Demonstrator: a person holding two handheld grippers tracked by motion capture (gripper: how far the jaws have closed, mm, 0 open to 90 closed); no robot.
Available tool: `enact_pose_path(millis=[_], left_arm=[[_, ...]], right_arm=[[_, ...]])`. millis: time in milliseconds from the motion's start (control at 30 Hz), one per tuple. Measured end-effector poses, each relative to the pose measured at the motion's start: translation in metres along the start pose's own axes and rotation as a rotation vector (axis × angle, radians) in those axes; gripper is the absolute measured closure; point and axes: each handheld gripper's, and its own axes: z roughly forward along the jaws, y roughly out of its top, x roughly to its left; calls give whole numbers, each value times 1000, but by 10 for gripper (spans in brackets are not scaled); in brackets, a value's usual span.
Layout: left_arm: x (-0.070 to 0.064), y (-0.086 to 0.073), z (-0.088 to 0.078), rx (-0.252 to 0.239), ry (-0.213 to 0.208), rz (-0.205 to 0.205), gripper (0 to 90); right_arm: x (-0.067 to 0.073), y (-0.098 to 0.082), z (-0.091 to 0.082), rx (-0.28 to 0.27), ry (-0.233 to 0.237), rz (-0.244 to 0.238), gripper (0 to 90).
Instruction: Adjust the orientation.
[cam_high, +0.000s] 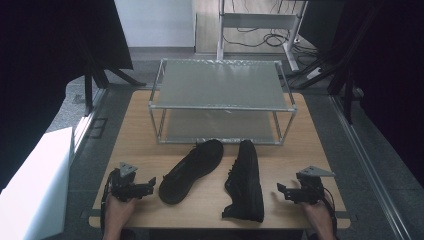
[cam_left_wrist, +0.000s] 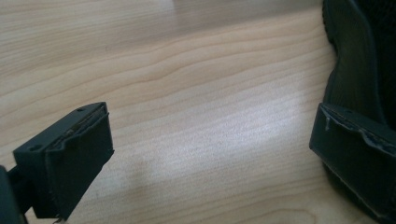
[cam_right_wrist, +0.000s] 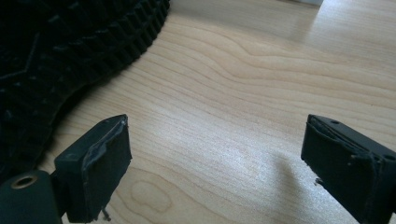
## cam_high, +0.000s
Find white power strip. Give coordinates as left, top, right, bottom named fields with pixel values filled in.
left=305, top=67, right=323, bottom=81

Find aluminium floor rail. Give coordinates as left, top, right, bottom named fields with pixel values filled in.
left=71, top=87, right=108, bottom=156
left=327, top=93, right=413, bottom=240

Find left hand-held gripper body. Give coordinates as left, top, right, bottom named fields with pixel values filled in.
left=108, top=161, right=148, bottom=203

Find black stand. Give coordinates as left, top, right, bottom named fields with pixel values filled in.
left=82, top=49, right=148, bottom=118
left=287, top=0, right=358, bottom=125

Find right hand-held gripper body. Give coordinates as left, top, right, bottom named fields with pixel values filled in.
left=295, top=165, right=336, bottom=206

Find black floor cables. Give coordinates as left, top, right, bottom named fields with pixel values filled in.
left=222, top=0, right=322, bottom=58

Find white metal desk frame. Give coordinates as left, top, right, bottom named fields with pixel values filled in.
left=216, top=0, right=310, bottom=73

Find white box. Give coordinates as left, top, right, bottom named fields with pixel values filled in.
left=0, top=126, right=75, bottom=240

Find dark floor socket cover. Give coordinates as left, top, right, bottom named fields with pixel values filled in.
left=87, top=116, right=109, bottom=140

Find person's left hand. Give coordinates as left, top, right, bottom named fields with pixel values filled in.
left=104, top=194, right=138, bottom=232

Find black shoe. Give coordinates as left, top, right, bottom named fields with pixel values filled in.
left=221, top=139, right=266, bottom=224
left=158, top=138, right=225, bottom=206

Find two-tier metal shoe rack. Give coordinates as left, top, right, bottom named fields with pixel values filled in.
left=148, top=58, right=298, bottom=146

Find person's right hand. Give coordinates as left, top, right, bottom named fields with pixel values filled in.
left=301, top=200, right=335, bottom=232

